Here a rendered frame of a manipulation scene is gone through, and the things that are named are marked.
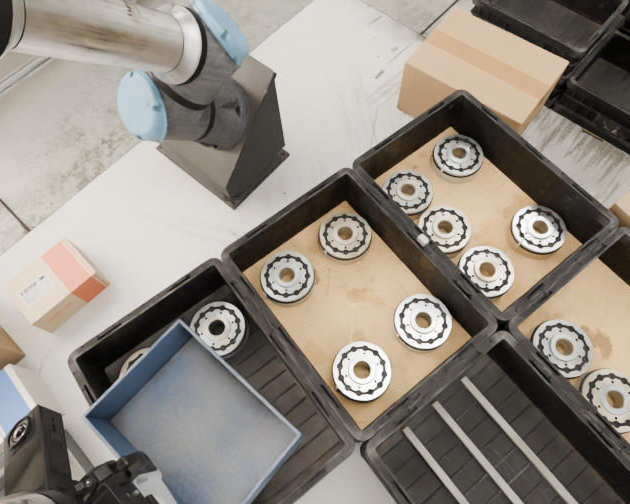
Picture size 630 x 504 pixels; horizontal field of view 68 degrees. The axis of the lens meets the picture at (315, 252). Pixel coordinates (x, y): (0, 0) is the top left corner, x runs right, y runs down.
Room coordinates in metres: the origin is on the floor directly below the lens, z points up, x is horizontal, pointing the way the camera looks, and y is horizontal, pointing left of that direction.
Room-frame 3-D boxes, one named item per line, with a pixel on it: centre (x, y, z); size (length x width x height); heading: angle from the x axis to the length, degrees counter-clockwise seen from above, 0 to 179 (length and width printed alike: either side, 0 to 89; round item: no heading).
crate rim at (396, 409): (0.25, -0.06, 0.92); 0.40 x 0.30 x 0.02; 32
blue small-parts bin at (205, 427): (0.04, 0.16, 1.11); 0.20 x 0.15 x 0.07; 44
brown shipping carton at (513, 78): (0.78, -0.44, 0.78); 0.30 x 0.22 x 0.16; 46
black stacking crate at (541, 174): (0.41, -0.31, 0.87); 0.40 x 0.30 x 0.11; 32
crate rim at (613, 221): (0.41, -0.31, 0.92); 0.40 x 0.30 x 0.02; 32
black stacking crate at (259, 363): (0.09, 0.20, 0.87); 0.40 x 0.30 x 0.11; 32
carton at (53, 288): (0.39, 0.57, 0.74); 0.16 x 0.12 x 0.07; 130
